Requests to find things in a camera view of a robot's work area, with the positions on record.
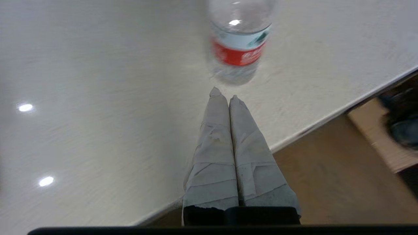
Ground clear water bottle red cap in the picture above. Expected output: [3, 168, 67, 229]
[206, 0, 276, 86]

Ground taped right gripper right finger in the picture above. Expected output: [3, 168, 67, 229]
[229, 95, 301, 226]

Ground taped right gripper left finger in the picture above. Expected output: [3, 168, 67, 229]
[182, 87, 239, 226]

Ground blurred black rounded object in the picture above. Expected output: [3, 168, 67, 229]
[379, 86, 418, 150]

